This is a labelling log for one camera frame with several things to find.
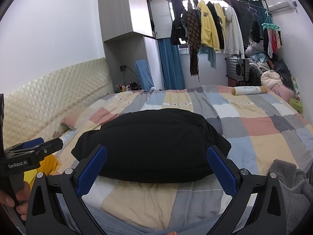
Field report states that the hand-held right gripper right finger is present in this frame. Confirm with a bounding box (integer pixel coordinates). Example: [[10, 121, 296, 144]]
[[207, 146, 286, 235]]

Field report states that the cream plush blanket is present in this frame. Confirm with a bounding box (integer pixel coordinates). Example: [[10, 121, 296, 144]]
[[260, 70, 282, 89]]

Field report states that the pale yellow garment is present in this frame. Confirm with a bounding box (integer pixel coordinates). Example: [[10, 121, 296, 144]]
[[215, 3, 227, 33]]

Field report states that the cream quilted headboard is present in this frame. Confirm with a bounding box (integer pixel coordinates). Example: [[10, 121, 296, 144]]
[[4, 57, 114, 150]]

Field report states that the green clip hanger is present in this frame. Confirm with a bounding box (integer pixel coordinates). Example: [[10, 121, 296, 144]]
[[262, 11, 280, 30]]

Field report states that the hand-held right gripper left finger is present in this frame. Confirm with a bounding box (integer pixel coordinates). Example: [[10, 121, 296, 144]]
[[26, 145, 107, 235]]

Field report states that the yellow fleece jacket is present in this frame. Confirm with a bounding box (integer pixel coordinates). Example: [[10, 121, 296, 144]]
[[198, 0, 220, 52]]

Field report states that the grey ribbed suitcase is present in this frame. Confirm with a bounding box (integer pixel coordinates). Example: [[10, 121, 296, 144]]
[[225, 57, 250, 82]]

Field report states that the grey wall cabinet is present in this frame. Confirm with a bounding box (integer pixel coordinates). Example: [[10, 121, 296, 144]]
[[97, 0, 164, 91]]

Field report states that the pale blue printed pillow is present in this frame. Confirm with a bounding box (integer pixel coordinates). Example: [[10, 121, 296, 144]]
[[52, 128, 81, 157]]

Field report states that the dark grey sweater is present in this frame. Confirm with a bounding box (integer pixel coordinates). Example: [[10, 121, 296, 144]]
[[228, 0, 255, 48]]

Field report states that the cream bolster pillow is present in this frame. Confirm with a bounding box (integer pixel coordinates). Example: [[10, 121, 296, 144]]
[[232, 86, 268, 96]]

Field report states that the black charger cable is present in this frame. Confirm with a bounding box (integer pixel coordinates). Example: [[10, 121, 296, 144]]
[[125, 66, 140, 84]]

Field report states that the grey fleece garment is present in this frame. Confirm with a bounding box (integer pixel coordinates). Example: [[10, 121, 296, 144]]
[[269, 159, 313, 235]]

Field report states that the green and white board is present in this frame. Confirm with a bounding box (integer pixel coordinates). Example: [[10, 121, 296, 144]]
[[292, 77, 300, 99]]

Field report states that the pink plush blanket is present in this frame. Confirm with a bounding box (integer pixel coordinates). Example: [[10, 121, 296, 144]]
[[271, 83, 295, 101]]

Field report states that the white air conditioner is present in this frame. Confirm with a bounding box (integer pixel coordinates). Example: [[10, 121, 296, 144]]
[[266, 0, 294, 14]]

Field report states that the brown houndstooth scarf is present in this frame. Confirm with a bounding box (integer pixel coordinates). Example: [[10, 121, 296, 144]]
[[186, 4, 201, 77]]

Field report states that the light teal garment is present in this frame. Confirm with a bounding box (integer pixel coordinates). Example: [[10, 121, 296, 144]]
[[199, 46, 217, 70]]

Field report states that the blue curtain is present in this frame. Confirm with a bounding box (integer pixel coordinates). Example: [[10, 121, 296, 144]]
[[158, 38, 186, 91]]

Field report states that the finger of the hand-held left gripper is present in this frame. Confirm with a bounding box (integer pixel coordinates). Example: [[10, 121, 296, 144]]
[[24, 137, 63, 158], [10, 137, 45, 153]]

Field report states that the person's left hand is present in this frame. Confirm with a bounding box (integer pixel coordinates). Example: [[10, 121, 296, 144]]
[[0, 181, 31, 222]]

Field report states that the hanging black jacket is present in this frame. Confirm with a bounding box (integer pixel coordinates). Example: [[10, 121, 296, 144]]
[[170, 0, 189, 46]]

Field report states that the hanging small laundry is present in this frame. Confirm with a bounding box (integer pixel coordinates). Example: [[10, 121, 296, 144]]
[[264, 28, 283, 58]]

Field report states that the patchwork bed quilt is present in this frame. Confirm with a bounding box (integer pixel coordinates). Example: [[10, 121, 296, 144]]
[[55, 84, 313, 230]]

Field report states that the pile of clothes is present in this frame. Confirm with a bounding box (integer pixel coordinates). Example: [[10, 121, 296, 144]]
[[245, 42, 294, 91]]

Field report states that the black puffer jacket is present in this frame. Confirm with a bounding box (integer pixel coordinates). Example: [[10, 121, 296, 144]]
[[71, 108, 232, 184]]

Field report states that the yellow cloth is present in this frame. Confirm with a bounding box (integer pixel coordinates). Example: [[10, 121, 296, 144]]
[[24, 155, 59, 184]]

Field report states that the green plastic stool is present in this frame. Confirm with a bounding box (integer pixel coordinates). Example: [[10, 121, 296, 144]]
[[290, 98, 304, 115]]

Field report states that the hanging black coat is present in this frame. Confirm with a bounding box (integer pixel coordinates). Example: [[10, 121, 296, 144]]
[[208, 2, 225, 50]]

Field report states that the white hoodie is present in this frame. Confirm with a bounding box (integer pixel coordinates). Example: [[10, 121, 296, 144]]
[[224, 6, 245, 57]]

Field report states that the pink pillow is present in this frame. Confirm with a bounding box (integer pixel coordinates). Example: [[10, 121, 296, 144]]
[[62, 106, 103, 130]]

